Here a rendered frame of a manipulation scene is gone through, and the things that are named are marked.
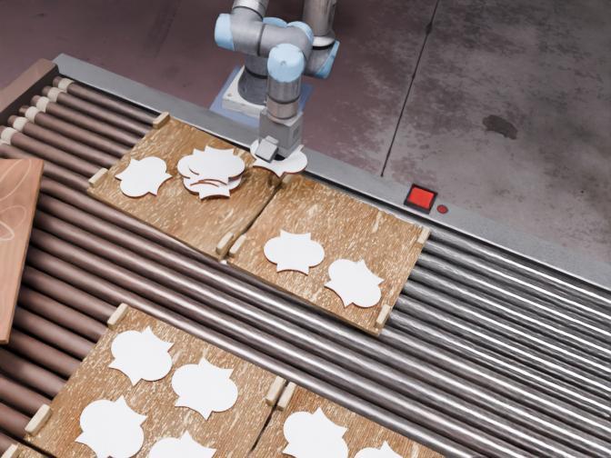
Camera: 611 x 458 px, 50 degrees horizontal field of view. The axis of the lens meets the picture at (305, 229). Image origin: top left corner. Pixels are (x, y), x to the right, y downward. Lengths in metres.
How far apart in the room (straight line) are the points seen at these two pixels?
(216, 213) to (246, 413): 0.54
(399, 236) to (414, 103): 1.94
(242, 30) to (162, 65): 2.15
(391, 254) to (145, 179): 0.67
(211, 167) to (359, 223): 0.42
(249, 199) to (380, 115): 1.82
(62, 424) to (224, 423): 0.32
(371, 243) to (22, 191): 0.85
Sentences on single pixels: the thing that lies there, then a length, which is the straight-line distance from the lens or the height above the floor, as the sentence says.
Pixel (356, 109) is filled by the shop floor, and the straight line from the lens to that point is 3.46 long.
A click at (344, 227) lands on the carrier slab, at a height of 0.94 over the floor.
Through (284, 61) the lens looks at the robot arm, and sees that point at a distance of 1.42.
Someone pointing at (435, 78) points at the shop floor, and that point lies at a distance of 3.77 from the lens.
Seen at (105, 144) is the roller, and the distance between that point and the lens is 1.92.
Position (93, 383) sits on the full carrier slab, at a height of 0.94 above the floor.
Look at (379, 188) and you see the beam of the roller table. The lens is 1.83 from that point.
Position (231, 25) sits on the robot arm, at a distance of 1.54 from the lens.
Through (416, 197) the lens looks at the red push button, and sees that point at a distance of 1.81.
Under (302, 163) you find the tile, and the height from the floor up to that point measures 1.08.
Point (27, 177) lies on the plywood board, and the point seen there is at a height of 1.04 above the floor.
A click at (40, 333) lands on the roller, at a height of 0.91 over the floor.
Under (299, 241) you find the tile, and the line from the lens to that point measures 1.63.
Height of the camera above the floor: 2.24
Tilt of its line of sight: 51 degrees down
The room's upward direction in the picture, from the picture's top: 8 degrees clockwise
